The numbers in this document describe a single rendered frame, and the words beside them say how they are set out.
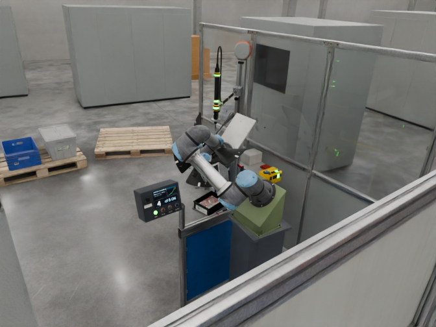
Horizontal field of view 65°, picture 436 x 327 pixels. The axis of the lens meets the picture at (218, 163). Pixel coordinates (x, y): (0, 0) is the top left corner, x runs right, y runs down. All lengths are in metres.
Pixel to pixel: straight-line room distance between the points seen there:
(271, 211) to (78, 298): 1.90
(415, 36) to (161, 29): 5.28
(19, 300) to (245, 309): 0.26
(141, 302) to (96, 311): 0.36
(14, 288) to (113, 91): 7.87
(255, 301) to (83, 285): 2.98
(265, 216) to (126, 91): 6.45
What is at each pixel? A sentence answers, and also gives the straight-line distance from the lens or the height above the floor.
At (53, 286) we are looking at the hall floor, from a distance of 3.46.
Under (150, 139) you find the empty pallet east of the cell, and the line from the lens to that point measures 5.78.
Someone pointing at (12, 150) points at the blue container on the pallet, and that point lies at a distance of 5.79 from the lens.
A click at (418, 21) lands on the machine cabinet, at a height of 1.99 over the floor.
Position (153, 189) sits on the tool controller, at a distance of 2.09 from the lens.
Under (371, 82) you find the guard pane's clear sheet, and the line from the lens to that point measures 2.59.
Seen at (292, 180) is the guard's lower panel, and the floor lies 0.82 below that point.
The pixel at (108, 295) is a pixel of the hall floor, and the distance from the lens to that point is 3.23.
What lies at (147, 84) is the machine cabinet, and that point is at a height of 0.44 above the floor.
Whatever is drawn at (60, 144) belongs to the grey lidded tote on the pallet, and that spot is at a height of 0.39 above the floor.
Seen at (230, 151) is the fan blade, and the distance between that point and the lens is 2.67.
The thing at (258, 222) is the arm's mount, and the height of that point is 1.10.
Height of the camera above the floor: 2.31
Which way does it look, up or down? 26 degrees down
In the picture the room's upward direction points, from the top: 2 degrees clockwise
